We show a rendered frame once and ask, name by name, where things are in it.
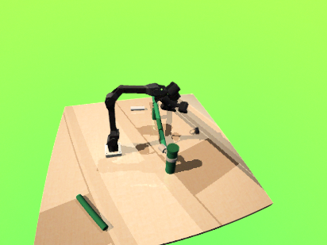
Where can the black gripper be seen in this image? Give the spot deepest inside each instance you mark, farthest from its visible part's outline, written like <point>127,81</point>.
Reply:
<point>170,106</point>

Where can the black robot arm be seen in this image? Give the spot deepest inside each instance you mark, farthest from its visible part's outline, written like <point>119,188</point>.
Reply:
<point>159,92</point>

